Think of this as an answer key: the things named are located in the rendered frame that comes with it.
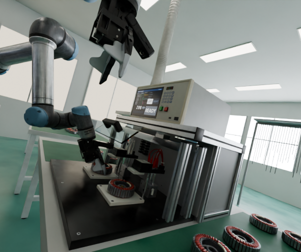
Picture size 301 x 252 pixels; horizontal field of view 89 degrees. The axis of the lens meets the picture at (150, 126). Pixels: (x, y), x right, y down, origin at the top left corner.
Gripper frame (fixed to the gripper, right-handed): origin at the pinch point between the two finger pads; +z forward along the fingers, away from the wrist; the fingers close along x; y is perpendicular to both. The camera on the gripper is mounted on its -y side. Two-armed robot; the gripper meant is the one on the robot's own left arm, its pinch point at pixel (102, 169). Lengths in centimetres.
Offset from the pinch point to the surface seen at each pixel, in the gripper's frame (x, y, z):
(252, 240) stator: 63, -28, 17
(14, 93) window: -448, 55, -71
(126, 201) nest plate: 31.6, 1.8, 0.2
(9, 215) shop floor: -98, 67, 53
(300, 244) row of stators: 71, -48, 29
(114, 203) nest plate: 31.6, 6.1, -2.2
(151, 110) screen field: 12.7, -29.7, -26.2
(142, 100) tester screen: 1.0, -32.7, -31.4
